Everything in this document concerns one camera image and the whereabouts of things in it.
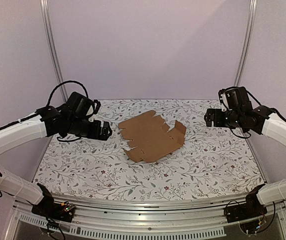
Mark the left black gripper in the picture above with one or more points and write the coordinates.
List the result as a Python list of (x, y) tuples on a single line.
[(96, 134)]

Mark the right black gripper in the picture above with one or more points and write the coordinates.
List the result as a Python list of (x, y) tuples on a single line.
[(215, 117)]

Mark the brown cardboard box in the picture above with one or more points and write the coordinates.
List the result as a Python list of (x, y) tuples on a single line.
[(150, 138)]

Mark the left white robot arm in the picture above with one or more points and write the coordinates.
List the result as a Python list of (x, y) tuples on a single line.
[(71, 118)]

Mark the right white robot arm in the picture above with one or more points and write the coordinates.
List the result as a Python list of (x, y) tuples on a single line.
[(238, 112)]

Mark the floral patterned table mat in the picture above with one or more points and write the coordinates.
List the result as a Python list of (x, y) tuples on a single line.
[(213, 162)]

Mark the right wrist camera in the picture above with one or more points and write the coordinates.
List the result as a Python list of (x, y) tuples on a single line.
[(223, 98)]

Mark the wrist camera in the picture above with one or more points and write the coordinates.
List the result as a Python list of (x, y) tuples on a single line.
[(96, 106), (223, 98)]

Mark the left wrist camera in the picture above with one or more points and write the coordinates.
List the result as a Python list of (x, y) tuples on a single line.
[(96, 106)]

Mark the front aluminium rail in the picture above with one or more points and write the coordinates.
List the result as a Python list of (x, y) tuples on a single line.
[(202, 219)]

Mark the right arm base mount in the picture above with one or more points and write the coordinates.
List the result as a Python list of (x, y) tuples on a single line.
[(242, 211)]

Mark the right aluminium frame post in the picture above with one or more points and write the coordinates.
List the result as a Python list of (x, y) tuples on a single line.
[(247, 41)]

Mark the aluminium frame post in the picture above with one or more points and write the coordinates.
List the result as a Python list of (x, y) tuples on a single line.
[(247, 41), (50, 40)]

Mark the left aluminium frame post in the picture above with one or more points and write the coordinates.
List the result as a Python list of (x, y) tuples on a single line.
[(50, 40)]

